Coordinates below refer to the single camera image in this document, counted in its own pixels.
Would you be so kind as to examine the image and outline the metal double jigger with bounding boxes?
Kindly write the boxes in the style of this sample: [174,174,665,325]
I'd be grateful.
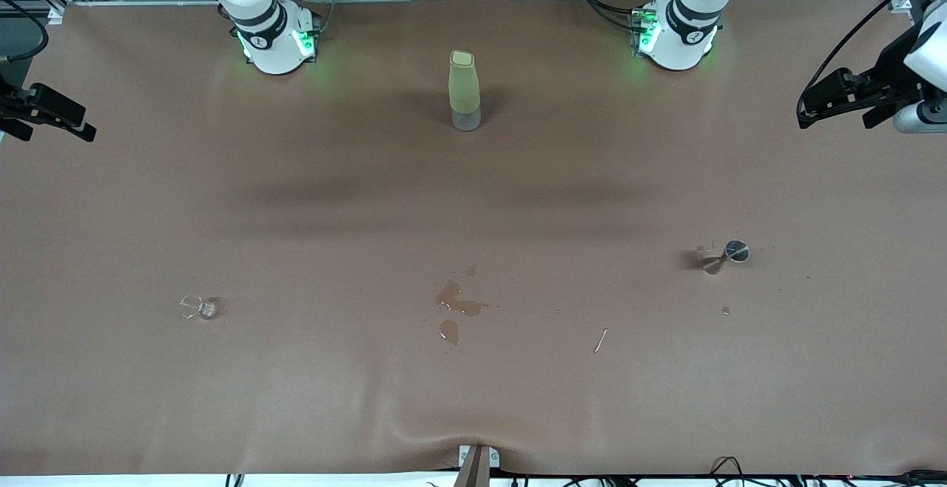
[701,240,749,275]

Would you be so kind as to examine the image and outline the small clear glass cup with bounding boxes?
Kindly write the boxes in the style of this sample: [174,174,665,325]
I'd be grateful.
[180,295,218,321]

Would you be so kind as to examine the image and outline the brown table mat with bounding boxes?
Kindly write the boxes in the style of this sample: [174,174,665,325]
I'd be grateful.
[0,0,947,477]

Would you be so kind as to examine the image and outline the green bottle with clear base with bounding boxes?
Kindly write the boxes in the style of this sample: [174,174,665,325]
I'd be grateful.
[448,50,482,132]

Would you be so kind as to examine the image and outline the large brown liquid puddle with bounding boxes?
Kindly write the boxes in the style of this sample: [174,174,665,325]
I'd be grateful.
[435,265,491,318]

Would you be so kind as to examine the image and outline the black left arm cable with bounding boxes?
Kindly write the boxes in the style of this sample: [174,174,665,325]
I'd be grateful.
[795,0,947,125]

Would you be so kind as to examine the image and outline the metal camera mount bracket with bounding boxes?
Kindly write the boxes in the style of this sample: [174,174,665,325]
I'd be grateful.
[458,444,501,487]

